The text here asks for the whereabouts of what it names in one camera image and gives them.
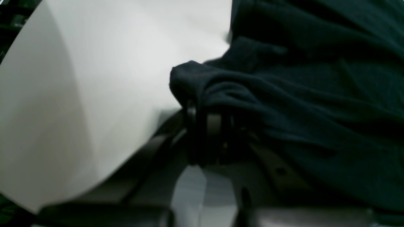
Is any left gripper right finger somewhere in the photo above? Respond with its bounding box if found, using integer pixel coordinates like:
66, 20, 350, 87
207, 113, 403, 227

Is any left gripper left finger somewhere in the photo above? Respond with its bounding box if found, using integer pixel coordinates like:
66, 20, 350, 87
38, 109, 197, 227

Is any black long-sleeve t-shirt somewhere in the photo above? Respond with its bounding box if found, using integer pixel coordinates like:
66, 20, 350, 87
170, 0, 403, 214

